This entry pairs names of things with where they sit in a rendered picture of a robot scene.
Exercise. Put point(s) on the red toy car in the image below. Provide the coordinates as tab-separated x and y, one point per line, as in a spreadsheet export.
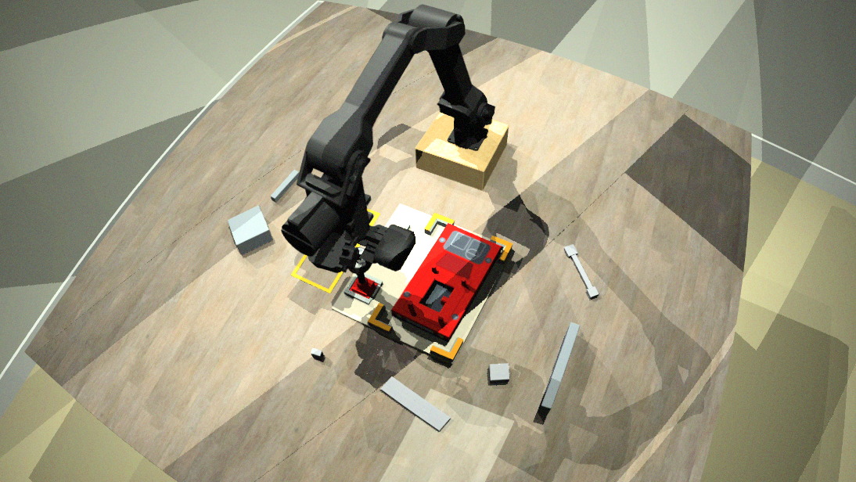
446	283

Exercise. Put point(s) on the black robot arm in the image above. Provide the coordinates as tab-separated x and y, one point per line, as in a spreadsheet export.
341	144

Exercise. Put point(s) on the grey flat bar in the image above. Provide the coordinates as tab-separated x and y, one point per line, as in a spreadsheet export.
414	403

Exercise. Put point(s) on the yellow rectangular outline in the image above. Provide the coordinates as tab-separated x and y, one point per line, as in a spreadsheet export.
339	274

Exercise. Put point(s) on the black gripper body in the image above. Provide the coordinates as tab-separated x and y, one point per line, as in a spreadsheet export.
389	245

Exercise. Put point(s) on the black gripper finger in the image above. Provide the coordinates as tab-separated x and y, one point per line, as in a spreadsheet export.
368	258

